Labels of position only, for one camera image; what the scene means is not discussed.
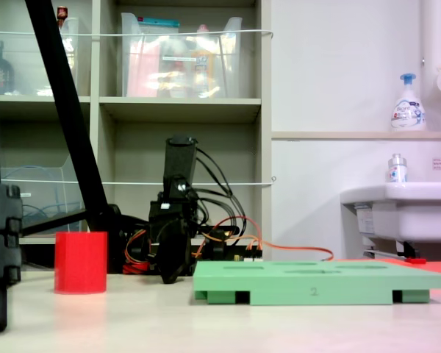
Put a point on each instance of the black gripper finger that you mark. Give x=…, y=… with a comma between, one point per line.
x=174, y=257

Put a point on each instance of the red octagonal pillar block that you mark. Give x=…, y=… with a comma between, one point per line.
x=81, y=263

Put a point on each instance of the red printed arm base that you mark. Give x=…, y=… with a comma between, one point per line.
x=137, y=266

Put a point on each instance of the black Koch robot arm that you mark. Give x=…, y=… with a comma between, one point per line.
x=180, y=162

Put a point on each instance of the black clamp block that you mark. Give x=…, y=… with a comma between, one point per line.
x=220, y=233

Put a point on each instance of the small circuit board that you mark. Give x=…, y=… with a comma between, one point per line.
x=253, y=257

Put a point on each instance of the beige shelf unit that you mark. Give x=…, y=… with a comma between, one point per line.
x=180, y=106

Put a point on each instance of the clear plastic bin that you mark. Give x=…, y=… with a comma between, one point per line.
x=40, y=191
x=150, y=81
x=73, y=55

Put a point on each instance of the green shape sorting board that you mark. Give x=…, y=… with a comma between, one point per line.
x=316, y=283

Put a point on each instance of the pink package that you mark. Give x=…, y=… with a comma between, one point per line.
x=143, y=70

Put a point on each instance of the black tripod leg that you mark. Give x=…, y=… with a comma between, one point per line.
x=66, y=110

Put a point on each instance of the orange labelled bottle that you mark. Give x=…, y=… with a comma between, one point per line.
x=203, y=62

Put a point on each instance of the teal edged package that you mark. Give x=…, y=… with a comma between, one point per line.
x=158, y=23

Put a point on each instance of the dark glass bottle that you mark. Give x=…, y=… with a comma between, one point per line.
x=3, y=73

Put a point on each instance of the small clear bottle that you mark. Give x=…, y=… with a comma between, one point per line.
x=397, y=171

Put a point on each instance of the brown bottle with cap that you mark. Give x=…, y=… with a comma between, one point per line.
x=61, y=14

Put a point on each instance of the small red flat piece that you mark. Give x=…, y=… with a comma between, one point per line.
x=416, y=260

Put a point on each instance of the white sink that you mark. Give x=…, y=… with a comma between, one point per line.
x=419, y=217

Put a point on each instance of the white soap pump bottle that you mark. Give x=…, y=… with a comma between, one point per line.
x=408, y=110

